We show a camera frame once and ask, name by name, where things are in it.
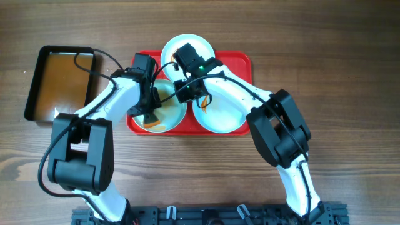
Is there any orange green sponge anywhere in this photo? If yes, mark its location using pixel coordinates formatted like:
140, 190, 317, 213
142, 112, 161, 128

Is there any white plate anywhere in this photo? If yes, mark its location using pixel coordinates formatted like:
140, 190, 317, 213
130, 79, 188, 133
192, 96, 246, 134
161, 34, 215, 81

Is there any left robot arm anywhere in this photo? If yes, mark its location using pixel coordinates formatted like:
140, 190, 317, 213
37, 53, 161, 224

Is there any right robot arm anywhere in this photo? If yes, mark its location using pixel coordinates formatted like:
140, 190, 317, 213
172, 44, 321, 223

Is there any red plastic tray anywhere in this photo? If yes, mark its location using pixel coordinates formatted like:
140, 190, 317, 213
126, 51, 253, 136

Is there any black water basin tray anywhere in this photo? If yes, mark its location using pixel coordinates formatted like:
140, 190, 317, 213
24, 45, 96, 123

